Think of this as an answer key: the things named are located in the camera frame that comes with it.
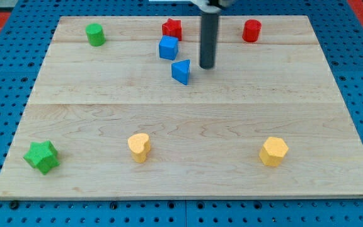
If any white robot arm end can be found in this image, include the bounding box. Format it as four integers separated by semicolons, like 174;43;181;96
190;0;236;13

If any blue triangle block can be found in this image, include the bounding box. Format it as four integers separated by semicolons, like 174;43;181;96
171;59;190;85

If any yellow heart block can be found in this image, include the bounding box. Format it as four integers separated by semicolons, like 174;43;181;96
127;133;151;163

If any wooden board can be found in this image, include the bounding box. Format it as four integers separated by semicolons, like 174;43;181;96
0;16;363;201

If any blue cube block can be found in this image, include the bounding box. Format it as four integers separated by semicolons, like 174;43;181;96
159;35;178;60

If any red star block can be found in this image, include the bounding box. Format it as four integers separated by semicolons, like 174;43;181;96
161;18;182;41

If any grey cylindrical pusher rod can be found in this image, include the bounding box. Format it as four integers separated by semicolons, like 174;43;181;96
199;12;219;69

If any yellow hexagon block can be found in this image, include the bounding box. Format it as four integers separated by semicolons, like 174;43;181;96
259;137;289;167

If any red cylinder block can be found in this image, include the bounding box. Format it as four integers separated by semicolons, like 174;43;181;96
242;19;262;42

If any green cylinder block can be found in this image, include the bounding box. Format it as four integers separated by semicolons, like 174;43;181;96
85;23;106;47

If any green star block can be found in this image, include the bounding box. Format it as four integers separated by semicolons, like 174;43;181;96
23;141;60;175

